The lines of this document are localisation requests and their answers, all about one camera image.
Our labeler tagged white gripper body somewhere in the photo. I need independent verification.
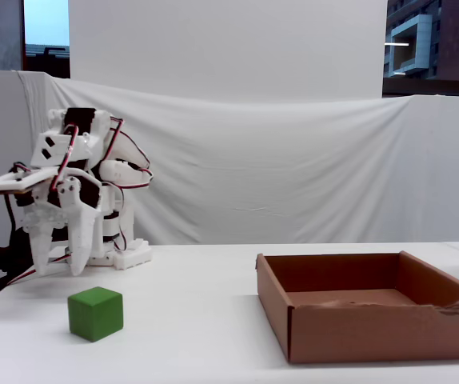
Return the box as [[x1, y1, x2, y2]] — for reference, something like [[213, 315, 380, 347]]
[[13, 170, 102, 232]]

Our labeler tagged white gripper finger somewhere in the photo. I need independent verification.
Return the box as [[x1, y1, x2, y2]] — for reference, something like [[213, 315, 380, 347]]
[[59, 178, 97, 278], [29, 225, 57, 277]]

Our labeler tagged green cube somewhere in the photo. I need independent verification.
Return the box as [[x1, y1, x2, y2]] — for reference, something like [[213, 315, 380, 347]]
[[67, 286, 124, 343]]

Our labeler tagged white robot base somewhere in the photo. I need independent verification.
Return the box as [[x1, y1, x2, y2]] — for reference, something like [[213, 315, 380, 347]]
[[87, 235, 153, 271]]

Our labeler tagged brown cardboard box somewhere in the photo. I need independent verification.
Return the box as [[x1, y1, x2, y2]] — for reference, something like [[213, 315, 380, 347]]
[[255, 250, 459, 365]]

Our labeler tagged white cloth backdrop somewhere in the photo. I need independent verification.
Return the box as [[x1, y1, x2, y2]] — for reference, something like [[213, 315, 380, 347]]
[[11, 70, 459, 246]]

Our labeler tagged white backdrop panel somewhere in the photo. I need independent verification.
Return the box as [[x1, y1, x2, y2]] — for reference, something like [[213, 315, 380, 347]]
[[68, 0, 389, 101]]

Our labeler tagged grey building outside window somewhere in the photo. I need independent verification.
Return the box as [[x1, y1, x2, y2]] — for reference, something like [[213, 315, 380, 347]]
[[383, 0, 441, 79]]

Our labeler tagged red black white servo cable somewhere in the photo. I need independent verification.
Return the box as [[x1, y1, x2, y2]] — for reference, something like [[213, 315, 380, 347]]
[[49, 123, 81, 193], [6, 255, 70, 286]]

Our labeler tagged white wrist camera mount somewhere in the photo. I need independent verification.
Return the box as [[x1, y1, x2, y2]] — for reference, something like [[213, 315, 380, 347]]
[[0, 166, 61, 197]]

